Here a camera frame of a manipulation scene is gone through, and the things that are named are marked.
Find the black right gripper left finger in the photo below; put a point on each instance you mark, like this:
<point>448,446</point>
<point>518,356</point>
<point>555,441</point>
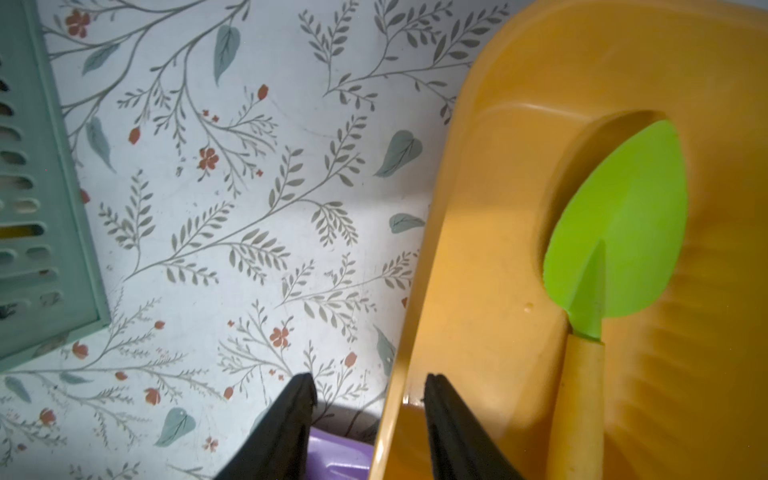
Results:
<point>277,448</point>

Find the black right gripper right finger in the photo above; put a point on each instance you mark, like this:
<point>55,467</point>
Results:
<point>460,448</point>

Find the purple shovel pink handle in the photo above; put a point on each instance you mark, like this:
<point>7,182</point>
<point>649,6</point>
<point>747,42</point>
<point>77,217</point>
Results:
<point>332,457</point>

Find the green shovel yellow handle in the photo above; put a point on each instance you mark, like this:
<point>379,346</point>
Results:
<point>611,254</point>

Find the yellow plastic storage box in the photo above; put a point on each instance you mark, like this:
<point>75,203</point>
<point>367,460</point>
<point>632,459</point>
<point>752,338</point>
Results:
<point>557,89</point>

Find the green desktop file organizer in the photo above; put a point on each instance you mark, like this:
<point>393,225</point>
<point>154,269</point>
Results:
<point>52,291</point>

